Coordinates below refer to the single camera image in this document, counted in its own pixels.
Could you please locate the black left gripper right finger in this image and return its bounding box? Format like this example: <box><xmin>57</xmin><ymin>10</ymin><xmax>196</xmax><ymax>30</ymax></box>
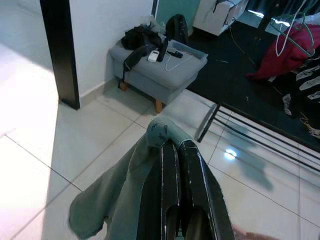
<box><xmin>178</xmin><ymin>139</ymin><xmax>237</xmax><ymax>240</ymax></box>

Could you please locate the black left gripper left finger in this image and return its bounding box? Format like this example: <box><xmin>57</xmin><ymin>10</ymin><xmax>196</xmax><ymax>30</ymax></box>
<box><xmin>136</xmin><ymin>142</ymin><xmax>183</xmax><ymax>240</ymax></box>

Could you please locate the blue denim garment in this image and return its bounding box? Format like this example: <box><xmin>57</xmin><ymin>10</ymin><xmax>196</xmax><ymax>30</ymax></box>
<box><xmin>68</xmin><ymin>117</ymin><xmax>194</xmax><ymax>240</ymax></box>

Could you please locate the grey upholstered ottoman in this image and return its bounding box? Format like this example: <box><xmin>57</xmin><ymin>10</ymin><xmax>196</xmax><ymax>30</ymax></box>
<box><xmin>108</xmin><ymin>38</ymin><xmax>209</xmax><ymax>115</ymax></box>

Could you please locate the small black device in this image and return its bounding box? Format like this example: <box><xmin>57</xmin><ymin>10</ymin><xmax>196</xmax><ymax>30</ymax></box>
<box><xmin>166</xmin><ymin>49</ymin><xmax>184</xmax><ymax>59</ymax></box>

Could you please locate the clear plastic box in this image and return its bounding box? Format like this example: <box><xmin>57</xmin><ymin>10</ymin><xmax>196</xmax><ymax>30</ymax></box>
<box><xmin>168</xmin><ymin>39</ymin><xmax>209</xmax><ymax>61</ymax></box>

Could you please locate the white remote control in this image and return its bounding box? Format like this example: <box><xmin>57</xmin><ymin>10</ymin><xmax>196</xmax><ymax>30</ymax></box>
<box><xmin>147</xmin><ymin>49</ymin><xmax>161</xmax><ymax>63</ymax></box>

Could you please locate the black stick remote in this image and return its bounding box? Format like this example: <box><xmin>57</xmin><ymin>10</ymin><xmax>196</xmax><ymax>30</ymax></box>
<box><xmin>157</xmin><ymin>36</ymin><xmax>171</xmax><ymax>63</ymax></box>

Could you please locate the black white print garment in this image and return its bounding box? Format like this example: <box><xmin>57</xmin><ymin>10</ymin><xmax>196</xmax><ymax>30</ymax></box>
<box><xmin>281</xmin><ymin>56</ymin><xmax>320</xmax><ymax>140</ymax></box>

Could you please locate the red garment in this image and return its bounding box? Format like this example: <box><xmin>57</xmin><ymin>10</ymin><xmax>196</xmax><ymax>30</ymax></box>
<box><xmin>245</xmin><ymin>23</ymin><xmax>320</xmax><ymax>81</ymax></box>

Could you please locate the black backpack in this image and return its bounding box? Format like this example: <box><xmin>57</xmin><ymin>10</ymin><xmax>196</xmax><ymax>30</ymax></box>
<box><xmin>164</xmin><ymin>14</ymin><xmax>190</xmax><ymax>46</ymax></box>

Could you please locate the clear plastic bag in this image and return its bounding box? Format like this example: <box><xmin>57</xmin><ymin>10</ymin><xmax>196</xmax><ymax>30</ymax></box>
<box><xmin>141</xmin><ymin>15</ymin><xmax>166</xmax><ymax>35</ymax></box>

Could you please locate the black metal clothes rack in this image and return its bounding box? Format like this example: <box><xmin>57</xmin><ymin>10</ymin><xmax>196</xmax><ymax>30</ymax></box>
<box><xmin>196</xmin><ymin>0</ymin><xmax>320</xmax><ymax>174</ymax></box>

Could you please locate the white cable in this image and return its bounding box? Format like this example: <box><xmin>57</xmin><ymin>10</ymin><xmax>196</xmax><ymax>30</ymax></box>
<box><xmin>164</xmin><ymin>53</ymin><xmax>195</xmax><ymax>72</ymax></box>

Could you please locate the yellow cable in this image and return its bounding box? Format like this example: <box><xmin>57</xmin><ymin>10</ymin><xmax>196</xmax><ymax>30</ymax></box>
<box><xmin>227</xmin><ymin>21</ymin><xmax>258</xmax><ymax>68</ymax></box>

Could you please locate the black strapped bag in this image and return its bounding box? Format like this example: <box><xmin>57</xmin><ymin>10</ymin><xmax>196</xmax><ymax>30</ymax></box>
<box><xmin>122</xmin><ymin>24</ymin><xmax>165</xmax><ymax>88</ymax></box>

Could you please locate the black door frame post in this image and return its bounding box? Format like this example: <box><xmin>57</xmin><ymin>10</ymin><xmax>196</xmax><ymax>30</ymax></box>
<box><xmin>39</xmin><ymin>0</ymin><xmax>81</xmax><ymax>111</ymax></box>

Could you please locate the green wire hanger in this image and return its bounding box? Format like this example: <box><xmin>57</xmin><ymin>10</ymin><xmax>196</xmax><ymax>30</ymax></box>
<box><xmin>268</xmin><ymin>11</ymin><xmax>316</xmax><ymax>57</ymax></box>

